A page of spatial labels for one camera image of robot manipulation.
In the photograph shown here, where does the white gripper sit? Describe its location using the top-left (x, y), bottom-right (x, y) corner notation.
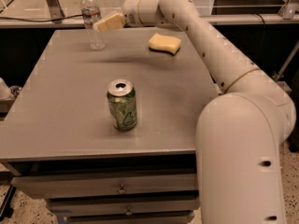
top-left (93, 0), bottom-right (163, 32)

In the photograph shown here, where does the clear plastic water bottle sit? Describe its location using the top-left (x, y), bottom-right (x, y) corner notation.
top-left (80, 0), bottom-right (106, 50)

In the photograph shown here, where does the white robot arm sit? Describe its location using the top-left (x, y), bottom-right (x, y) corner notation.
top-left (94, 0), bottom-right (296, 224)

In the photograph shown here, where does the green soda can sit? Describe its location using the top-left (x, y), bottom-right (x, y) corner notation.
top-left (107, 79), bottom-right (137, 131)

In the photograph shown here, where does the yellow sponge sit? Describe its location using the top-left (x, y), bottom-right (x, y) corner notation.
top-left (149, 33), bottom-right (181, 55)

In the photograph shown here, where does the grey drawer cabinet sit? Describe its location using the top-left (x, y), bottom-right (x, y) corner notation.
top-left (0, 28), bottom-right (217, 224)

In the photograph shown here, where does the white object at left edge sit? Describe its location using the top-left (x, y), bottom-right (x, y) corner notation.
top-left (0, 77), bottom-right (11, 100)

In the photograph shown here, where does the metal frame rail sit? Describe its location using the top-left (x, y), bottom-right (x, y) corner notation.
top-left (0, 0), bottom-right (299, 30)

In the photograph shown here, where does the black cable on rail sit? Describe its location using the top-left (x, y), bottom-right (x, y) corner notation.
top-left (0, 14), bottom-right (84, 23)

